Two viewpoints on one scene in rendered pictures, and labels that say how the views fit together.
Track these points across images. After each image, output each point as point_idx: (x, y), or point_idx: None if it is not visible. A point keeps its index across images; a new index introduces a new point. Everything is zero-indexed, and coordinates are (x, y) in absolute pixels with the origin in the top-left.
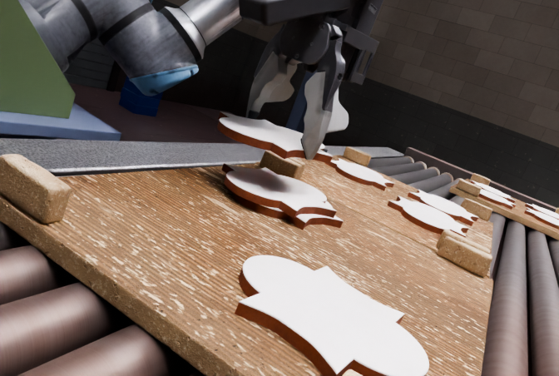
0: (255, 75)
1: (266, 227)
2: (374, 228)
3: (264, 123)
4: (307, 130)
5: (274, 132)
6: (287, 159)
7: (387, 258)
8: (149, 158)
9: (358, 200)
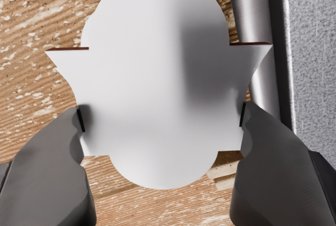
0: (314, 155)
1: (50, 8)
2: (95, 175)
3: (220, 126)
4: (62, 120)
5: (163, 108)
6: (227, 170)
7: (22, 133)
8: None
9: (165, 209)
